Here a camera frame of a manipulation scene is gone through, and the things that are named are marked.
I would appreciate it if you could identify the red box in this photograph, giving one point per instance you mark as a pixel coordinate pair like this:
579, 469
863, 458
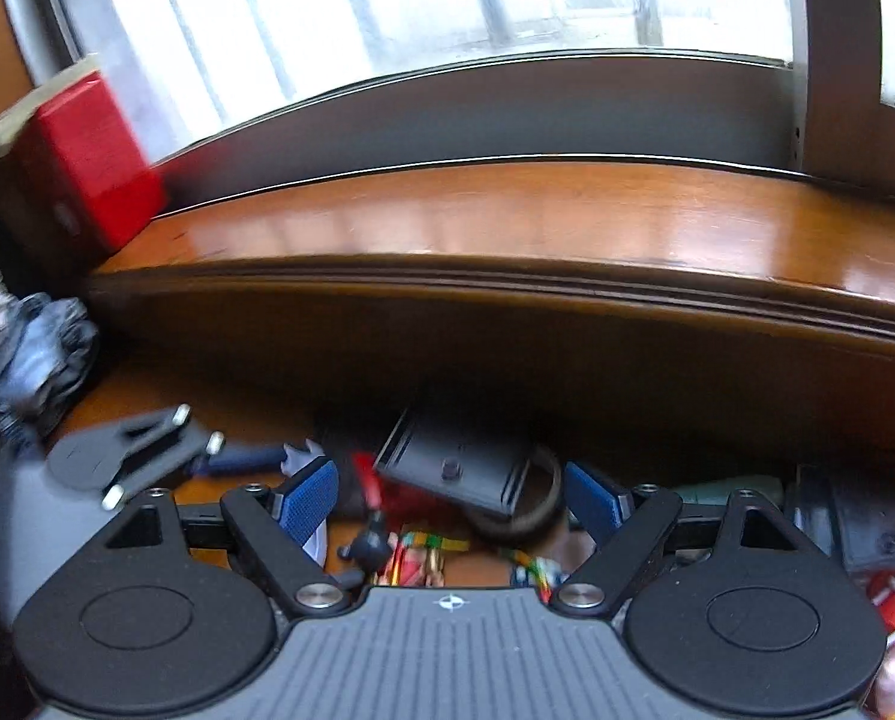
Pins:
91, 157

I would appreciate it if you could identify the small black figure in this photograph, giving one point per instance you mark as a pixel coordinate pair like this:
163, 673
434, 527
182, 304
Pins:
369, 544

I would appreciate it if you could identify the red pen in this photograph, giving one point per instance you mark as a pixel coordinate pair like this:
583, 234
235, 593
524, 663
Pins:
369, 484

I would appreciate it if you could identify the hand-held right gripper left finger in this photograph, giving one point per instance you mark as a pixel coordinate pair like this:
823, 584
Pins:
309, 499

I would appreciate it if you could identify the colourful striped toy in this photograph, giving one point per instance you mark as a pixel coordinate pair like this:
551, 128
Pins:
425, 559

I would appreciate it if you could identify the sliding glass window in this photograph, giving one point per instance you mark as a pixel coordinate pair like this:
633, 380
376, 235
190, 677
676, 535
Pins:
455, 15

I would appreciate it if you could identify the wooden window sill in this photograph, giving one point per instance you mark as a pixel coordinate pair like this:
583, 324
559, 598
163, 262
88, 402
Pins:
530, 240

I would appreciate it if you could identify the black box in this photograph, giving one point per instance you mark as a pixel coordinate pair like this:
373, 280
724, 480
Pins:
867, 517

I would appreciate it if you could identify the grey crumpled cloth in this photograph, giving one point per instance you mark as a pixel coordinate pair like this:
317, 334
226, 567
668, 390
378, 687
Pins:
42, 360

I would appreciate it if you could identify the colourful small toy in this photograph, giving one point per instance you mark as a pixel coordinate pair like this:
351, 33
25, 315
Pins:
537, 570

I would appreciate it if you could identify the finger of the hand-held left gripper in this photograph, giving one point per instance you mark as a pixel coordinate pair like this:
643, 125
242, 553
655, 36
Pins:
166, 446

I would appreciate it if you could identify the black metal bracket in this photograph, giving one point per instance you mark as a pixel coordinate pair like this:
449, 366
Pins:
455, 461

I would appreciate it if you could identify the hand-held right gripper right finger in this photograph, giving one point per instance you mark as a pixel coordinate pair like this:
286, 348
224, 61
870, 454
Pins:
591, 499

